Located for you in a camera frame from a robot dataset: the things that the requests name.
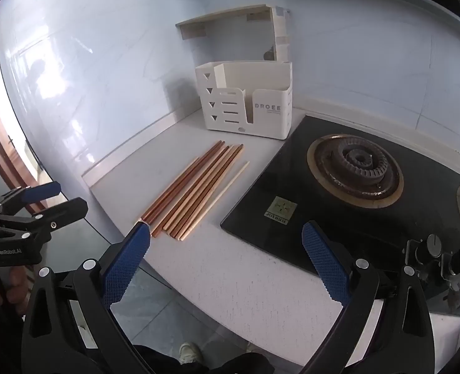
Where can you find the thin pale bamboo chopstick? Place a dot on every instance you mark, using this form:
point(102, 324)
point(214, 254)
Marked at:
point(215, 201)

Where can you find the black glass gas stove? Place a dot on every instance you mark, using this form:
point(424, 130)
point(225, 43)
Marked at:
point(276, 171)

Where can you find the row of wooden chopsticks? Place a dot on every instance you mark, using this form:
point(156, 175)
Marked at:
point(191, 191)

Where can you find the wooden door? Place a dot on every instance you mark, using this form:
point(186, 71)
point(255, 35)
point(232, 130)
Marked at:
point(8, 152)

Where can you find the square stove sticker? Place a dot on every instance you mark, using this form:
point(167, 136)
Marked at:
point(283, 208)

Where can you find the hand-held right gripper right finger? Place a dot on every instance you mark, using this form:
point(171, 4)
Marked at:
point(325, 265)

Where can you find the dark round wall fitting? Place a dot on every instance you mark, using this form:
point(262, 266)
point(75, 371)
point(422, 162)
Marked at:
point(269, 54)

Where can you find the person's dark trousers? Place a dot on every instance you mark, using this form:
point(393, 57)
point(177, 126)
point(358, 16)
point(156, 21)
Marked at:
point(237, 364)

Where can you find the white plastic utensil holder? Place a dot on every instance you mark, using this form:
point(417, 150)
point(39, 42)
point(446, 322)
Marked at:
point(268, 120)

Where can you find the black stove knob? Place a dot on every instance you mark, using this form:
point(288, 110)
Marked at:
point(428, 247)
point(457, 261)

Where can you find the person's white shoe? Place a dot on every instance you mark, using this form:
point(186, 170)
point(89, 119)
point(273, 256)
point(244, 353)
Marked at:
point(189, 352)

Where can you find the person's left hand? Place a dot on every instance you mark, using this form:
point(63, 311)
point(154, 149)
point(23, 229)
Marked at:
point(13, 288)

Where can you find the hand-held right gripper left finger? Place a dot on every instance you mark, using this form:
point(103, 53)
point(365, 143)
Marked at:
point(128, 265)

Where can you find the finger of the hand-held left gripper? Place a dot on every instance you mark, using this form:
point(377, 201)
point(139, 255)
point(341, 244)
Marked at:
point(58, 214)
point(39, 193)

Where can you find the large round gas burner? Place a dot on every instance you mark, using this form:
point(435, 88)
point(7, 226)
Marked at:
point(354, 163)

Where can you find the white wall-mounted bracket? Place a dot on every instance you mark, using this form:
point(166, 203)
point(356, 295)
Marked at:
point(280, 35)

